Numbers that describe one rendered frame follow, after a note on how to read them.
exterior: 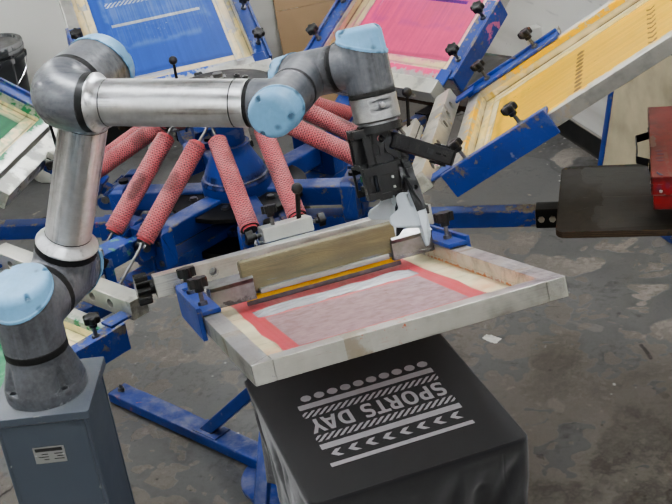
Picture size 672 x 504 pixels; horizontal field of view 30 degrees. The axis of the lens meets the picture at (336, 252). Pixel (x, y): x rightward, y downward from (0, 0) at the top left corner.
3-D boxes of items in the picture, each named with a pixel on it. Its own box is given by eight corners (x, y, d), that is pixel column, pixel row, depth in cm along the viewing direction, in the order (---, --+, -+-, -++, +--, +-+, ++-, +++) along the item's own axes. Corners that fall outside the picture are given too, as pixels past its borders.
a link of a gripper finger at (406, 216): (399, 253, 194) (378, 204, 198) (434, 244, 196) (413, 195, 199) (401, 244, 191) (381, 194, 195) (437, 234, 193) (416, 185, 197)
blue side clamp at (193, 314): (227, 335, 257) (219, 303, 256) (203, 342, 256) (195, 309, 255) (203, 311, 286) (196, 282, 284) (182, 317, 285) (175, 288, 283)
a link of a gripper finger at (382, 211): (365, 231, 210) (364, 190, 204) (398, 222, 212) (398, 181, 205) (371, 243, 208) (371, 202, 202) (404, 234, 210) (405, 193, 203)
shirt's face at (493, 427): (526, 438, 241) (526, 436, 241) (312, 506, 231) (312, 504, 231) (431, 327, 283) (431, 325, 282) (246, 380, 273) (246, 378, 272)
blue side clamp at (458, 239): (475, 266, 270) (469, 235, 268) (454, 272, 269) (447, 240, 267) (428, 250, 298) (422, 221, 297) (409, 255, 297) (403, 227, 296)
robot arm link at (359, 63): (339, 30, 201) (388, 19, 198) (354, 97, 203) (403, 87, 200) (321, 34, 194) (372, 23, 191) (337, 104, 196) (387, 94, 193)
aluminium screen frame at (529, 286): (569, 296, 223) (565, 275, 222) (255, 387, 210) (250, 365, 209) (423, 246, 298) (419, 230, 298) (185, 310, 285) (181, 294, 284)
